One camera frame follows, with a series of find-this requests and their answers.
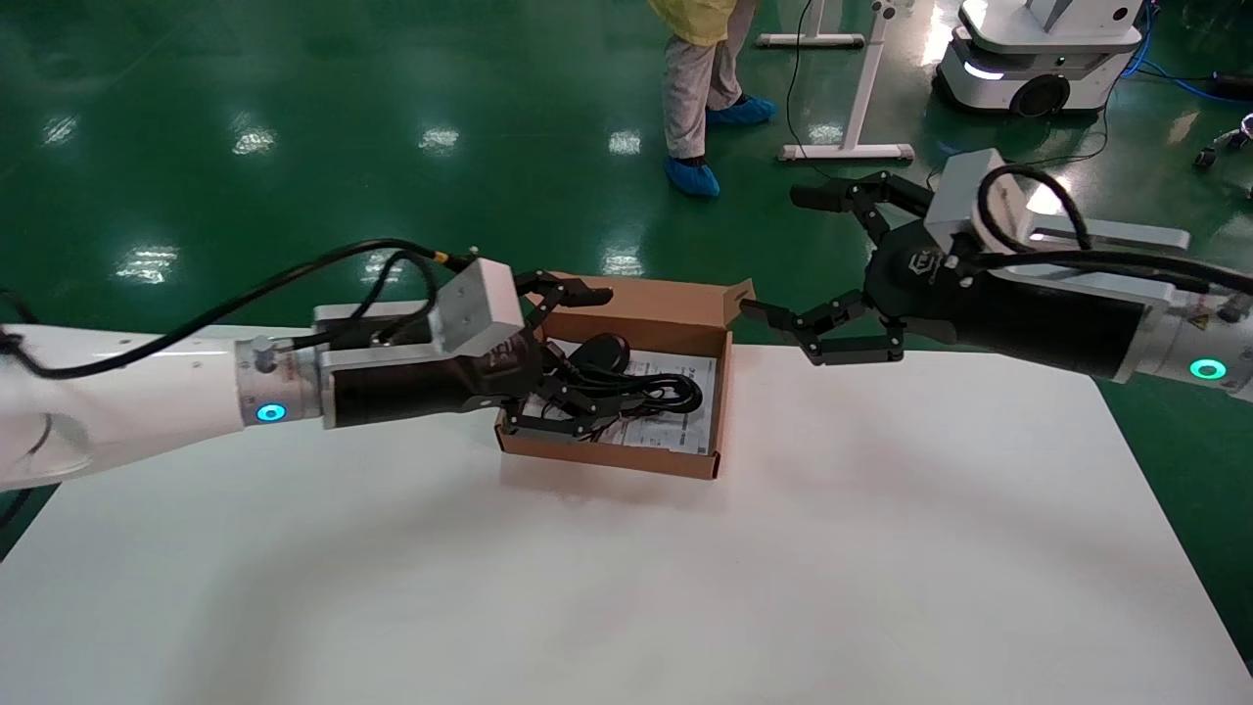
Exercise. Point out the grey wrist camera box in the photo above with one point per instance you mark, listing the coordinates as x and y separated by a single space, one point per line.
964 201
475 308

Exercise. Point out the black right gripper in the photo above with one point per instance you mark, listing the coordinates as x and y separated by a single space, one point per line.
915 279

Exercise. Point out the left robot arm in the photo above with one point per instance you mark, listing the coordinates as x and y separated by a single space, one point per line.
127 401

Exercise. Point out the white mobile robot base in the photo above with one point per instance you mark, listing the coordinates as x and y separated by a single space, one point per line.
1038 44

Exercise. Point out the black chair caster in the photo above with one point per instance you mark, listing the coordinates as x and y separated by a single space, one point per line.
1214 152

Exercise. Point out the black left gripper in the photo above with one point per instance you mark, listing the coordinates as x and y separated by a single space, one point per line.
504 377

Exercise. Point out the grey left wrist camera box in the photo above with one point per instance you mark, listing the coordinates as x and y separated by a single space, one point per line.
475 308

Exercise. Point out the dark floor power box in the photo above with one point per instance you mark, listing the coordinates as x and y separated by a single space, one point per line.
1233 85

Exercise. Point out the brown cardboard box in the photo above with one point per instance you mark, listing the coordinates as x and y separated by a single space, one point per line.
666 313

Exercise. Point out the white desk leg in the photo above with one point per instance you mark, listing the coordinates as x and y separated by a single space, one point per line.
852 152
808 41

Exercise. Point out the person in yellow coat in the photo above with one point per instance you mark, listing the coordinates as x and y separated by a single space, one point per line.
690 88

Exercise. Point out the white printed instruction sheet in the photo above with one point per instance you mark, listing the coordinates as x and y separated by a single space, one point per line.
685 431

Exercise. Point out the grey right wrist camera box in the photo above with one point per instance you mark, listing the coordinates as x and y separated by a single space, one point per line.
964 201

